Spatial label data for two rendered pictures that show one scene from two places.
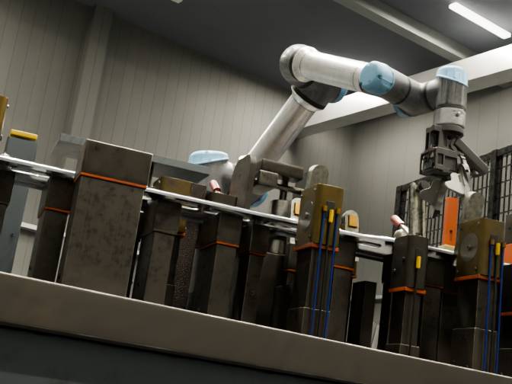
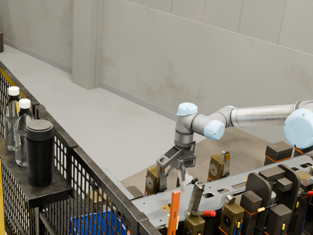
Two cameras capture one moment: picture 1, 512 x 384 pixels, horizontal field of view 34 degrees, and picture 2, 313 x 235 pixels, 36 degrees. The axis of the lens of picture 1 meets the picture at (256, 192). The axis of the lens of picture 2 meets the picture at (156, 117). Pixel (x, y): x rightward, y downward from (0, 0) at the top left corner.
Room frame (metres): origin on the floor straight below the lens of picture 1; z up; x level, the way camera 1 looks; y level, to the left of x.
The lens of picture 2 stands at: (3.49, -1.00, 2.20)
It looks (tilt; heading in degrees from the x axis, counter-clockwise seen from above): 25 degrees down; 165
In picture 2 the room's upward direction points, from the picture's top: 6 degrees clockwise
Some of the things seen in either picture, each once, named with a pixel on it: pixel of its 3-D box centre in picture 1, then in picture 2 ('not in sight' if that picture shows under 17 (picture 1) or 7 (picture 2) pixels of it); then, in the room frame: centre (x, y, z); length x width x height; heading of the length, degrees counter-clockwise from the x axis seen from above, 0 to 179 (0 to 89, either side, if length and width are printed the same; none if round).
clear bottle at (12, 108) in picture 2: not in sight; (15, 118); (2.09, -1.06, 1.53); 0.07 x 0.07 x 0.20
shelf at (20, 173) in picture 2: not in sight; (31, 152); (2.19, -1.01, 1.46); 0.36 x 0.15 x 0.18; 19
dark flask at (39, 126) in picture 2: not in sight; (40, 153); (2.30, -0.99, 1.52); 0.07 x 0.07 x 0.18
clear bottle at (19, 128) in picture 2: not in sight; (25, 132); (2.18, -1.03, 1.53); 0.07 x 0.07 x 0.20
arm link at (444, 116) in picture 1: (449, 121); (183, 135); (1.87, -0.43, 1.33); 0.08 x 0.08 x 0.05
